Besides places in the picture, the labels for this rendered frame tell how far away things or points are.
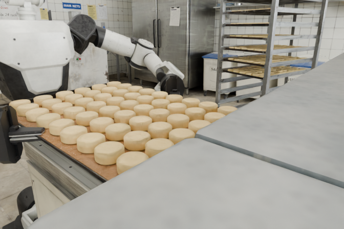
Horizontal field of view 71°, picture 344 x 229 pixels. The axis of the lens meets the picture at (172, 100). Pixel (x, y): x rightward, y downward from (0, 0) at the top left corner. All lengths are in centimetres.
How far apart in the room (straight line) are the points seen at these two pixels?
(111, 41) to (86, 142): 74
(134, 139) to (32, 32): 62
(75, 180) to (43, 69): 52
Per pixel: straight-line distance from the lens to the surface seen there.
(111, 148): 42
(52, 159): 68
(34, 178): 82
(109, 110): 61
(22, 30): 96
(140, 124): 52
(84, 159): 44
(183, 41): 429
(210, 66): 431
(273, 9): 174
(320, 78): 18
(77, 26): 110
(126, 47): 115
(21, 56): 95
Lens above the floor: 121
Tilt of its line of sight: 17 degrees down
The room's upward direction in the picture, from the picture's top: straight up
